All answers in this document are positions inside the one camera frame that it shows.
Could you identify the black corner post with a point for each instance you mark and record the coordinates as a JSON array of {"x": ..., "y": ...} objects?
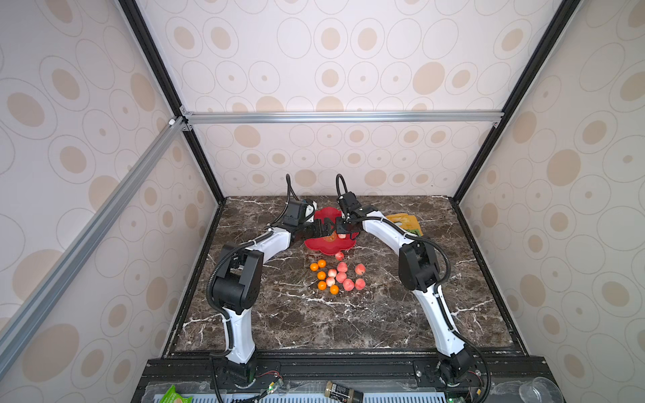
[
  {"x": 544, "y": 48},
  {"x": 158, "y": 67}
]

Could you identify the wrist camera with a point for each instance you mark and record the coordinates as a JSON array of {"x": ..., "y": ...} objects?
[
  {"x": 298, "y": 212},
  {"x": 351, "y": 208}
]

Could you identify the yellow green snack bag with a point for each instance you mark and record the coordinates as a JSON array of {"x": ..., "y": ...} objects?
[{"x": 407, "y": 222}]

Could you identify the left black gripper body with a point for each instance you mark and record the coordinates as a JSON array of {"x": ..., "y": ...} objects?
[{"x": 309, "y": 231}]

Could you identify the red flower-shaped fruit bowl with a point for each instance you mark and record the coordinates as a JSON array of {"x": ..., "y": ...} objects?
[{"x": 332, "y": 244}]

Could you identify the left black corner post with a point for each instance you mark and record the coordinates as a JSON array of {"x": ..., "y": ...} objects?
[{"x": 158, "y": 67}]

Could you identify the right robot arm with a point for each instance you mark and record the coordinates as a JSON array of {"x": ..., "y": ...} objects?
[{"x": 423, "y": 267}]

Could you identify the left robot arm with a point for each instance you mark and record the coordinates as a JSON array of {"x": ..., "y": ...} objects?
[{"x": 234, "y": 286}]

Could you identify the clear plastic cup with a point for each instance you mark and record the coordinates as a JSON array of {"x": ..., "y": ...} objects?
[{"x": 540, "y": 390}]

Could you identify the black battery with gold label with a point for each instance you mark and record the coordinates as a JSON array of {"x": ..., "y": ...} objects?
[{"x": 343, "y": 394}]

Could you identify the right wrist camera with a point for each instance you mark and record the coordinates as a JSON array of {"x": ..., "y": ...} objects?
[{"x": 351, "y": 208}]

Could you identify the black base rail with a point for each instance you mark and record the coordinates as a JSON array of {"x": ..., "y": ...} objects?
[{"x": 496, "y": 370}]

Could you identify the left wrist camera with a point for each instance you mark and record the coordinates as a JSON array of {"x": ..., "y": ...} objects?
[{"x": 298, "y": 212}]

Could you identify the right black corner post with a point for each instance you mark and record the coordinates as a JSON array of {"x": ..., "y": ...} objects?
[{"x": 544, "y": 48}]

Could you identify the horizontal aluminium rail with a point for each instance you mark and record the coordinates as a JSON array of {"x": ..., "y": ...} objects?
[{"x": 356, "y": 117}]

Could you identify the green packet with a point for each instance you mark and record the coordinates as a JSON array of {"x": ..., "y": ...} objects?
[{"x": 172, "y": 396}]

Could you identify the pink peach lower right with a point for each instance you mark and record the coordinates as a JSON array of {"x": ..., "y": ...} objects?
[{"x": 360, "y": 284}]

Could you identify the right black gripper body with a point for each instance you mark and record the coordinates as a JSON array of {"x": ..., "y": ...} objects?
[{"x": 343, "y": 225}]

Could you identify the pink peach lower centre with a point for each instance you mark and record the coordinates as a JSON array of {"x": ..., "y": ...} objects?
[{"x": 348, "y": 285}]

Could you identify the left diagonal aluminium rail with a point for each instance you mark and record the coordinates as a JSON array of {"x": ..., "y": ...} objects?
[{"x": 43, "y": 299}]

